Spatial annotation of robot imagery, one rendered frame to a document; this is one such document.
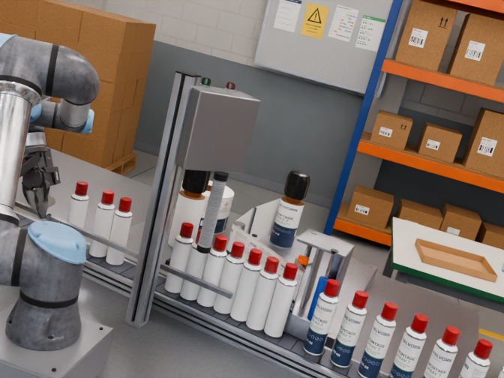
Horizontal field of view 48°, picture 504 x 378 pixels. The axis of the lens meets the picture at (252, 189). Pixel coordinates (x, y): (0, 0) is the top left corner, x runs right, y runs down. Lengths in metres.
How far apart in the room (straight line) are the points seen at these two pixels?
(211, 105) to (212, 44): 4.72
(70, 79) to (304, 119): 4.67
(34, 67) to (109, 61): 3.52
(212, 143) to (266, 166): 4.66
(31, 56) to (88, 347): 0.63
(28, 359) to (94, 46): 3.87
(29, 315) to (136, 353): 0.33
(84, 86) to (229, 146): 0.36
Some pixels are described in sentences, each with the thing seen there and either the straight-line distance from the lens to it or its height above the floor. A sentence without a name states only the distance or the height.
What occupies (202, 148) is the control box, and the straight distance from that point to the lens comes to 1.35.
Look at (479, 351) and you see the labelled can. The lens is 1.46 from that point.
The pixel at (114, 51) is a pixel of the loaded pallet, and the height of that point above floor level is 1.15.
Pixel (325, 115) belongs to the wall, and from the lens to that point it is 5.83.
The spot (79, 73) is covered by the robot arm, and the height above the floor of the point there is 1.45.
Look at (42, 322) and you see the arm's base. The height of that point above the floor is 0.99.
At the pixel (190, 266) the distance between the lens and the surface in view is 1.58.
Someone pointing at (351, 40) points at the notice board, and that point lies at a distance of 5.66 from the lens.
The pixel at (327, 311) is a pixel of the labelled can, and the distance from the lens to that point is 1.48.
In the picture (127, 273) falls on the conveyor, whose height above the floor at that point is 0.88.
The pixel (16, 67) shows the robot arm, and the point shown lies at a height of 1.44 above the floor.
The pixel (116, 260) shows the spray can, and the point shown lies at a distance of 1.73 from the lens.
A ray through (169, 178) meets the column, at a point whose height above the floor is 1.25.
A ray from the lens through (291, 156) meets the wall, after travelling 5.94.
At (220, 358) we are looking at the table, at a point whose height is 0.83.
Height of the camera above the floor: 1.65
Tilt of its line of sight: 16 degrees down
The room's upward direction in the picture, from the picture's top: 14 degrees clockwise
